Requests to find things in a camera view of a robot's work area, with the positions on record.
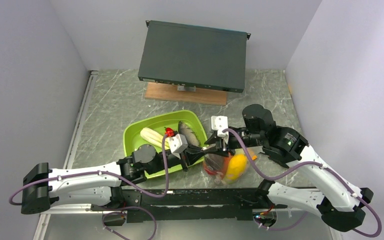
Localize wooden board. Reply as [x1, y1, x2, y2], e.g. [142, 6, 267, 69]
[144, 82, 228, 106]

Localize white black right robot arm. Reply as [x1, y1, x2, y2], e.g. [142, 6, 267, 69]
[207, 104, 373, 232]

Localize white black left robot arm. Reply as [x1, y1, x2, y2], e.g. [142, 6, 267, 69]
[20, 144, 205, 215]

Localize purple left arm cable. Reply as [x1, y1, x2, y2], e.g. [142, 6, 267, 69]
[8, 134, 170, 206]

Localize clear pink zip top bag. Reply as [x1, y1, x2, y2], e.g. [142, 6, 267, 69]
[202, 148, 250, 185]

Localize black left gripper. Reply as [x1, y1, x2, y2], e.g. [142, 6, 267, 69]
[146, 141, 207, 175]

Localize green plastic tray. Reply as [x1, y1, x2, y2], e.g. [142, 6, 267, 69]
[121, 110, 208, 183]

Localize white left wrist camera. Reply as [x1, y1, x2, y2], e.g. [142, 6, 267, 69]
[165, 129, 188, 153]

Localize red tomato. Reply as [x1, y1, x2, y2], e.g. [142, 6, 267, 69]
[204, 168, 220, 176]

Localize grey toy fish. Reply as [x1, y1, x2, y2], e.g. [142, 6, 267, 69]
[178, 121, 200, 147]

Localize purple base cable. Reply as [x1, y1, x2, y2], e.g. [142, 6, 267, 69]
[101, 206, 158, 240]
[254, 208, 309, 232]

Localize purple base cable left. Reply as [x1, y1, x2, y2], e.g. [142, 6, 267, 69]
[101, 206, 158, 240]

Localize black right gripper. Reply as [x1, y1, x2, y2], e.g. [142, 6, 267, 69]
[204, 127, 265, 157]

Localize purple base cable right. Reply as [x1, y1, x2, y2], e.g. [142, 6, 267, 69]
[254, 208, 309, 232]

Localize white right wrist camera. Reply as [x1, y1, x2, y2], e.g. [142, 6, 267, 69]
[210, 115, 229, 138]

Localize green celery stalks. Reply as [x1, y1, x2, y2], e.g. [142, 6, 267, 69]
[139, 127, 170, 150]

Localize orange red chili pepper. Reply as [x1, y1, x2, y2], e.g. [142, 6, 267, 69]
[219, 154, 233, 176]

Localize dark grey rack device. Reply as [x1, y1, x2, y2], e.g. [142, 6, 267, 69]
[138, 20, 251, 93]

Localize yellow bell pepper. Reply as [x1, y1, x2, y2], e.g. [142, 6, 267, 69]
[222, 154, 248, 184]

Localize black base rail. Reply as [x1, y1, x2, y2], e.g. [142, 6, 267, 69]
[90, 188, 286, 223]

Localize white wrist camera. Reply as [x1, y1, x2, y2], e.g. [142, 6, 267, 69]
[210, 115, 229, 138]
[165, 129, 188, 153]

